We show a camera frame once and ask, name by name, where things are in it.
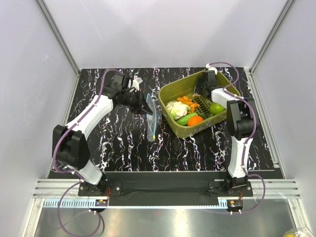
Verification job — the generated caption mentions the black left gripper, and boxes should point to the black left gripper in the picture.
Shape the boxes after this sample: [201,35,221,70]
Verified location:
[121,88,153,115]

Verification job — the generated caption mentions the clear zip top bag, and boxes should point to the clear zip top bag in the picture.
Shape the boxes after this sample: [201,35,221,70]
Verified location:
[146,93,158,142]

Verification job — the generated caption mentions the olive green plastic bin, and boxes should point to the olive green plastic bin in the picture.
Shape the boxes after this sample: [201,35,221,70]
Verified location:
[158,70,227,138]

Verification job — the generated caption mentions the green toy apple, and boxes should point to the green toy apple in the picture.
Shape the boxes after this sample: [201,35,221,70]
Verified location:
[209,102,226,115]

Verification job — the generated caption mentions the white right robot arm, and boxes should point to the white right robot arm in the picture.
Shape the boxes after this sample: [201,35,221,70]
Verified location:
[194,67,257,196]

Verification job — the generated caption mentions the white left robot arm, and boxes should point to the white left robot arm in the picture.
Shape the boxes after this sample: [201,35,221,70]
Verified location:
[52,69,153,196]

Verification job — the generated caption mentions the orange toy carrot pieces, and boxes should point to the orange toy carrot pieces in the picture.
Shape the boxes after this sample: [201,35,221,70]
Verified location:
[176,96,200,112]

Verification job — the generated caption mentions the white toy cauliflower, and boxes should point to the white toy cauliflower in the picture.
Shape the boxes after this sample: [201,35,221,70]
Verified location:
[166,101,191,120]

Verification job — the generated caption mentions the orange toy fruit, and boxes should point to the orange toy fruit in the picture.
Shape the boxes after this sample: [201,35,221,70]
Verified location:
[187,115,203,126]

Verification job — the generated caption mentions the green toy cucumber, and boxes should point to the green toy cucumber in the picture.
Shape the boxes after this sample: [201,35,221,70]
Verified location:
[176,113,198,125]

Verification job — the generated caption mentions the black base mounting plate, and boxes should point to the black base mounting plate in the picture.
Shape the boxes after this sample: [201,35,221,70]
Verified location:
[78,171,253,208]

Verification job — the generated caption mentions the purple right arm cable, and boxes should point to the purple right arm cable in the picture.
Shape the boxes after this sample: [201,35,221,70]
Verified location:
[206,61,266,214]

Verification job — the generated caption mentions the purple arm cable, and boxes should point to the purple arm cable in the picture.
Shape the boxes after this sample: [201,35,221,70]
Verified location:
[52,69,124,236]
[206,61,266,214]

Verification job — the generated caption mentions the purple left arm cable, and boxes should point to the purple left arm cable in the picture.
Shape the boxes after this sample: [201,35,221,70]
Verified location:
[52,69,124,236]

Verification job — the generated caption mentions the aluminium frame rail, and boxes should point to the aluminium frame rail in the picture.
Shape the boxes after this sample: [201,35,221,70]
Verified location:
[33,179,300,209]

